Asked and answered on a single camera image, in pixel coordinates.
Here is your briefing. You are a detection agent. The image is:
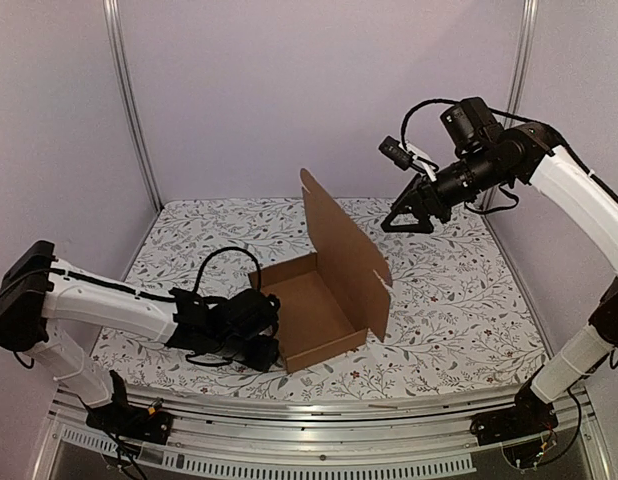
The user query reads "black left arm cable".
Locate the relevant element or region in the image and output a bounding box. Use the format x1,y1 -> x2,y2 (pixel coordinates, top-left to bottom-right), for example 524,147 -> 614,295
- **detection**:
194,245 -> 263,301

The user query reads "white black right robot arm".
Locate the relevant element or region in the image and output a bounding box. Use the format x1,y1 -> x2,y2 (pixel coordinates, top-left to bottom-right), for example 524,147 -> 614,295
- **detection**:
379,97 -> 618,436

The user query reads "aluminium frame post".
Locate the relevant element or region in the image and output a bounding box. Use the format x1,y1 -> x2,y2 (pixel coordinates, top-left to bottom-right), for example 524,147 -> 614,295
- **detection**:
506,0 -> 539,114
102,0 -> 164,214

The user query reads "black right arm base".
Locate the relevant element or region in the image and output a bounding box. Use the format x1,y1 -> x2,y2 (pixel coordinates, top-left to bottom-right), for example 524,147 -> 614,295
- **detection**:
469,395 -> 558,446

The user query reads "right aluminium frame post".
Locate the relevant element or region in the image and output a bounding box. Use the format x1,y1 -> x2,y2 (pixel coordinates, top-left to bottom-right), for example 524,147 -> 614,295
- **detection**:
506,0 -> 539,114

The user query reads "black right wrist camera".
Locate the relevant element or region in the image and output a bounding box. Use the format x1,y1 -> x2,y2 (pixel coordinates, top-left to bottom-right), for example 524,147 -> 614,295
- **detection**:
378,136 -> 439,181

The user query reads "left aluminium frame post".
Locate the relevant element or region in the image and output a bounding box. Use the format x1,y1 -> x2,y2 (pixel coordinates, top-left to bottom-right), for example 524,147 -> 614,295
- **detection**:
102,0 -> 164,214

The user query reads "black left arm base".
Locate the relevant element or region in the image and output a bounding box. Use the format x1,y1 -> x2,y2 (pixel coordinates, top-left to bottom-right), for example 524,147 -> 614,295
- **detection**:
84,398 -> 174,445

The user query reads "aluminium front rail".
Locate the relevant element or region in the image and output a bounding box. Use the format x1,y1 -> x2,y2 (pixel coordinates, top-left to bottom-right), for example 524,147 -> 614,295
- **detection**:
36,384 -> 615,480

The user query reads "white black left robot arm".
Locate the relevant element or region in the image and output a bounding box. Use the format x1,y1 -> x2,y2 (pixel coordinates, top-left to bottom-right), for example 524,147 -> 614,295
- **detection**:
0,241 -> 280,434

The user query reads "brown cardboard box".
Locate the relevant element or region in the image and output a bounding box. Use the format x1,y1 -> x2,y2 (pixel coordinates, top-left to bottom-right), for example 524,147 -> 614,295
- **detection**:
261,169 -> 393,373

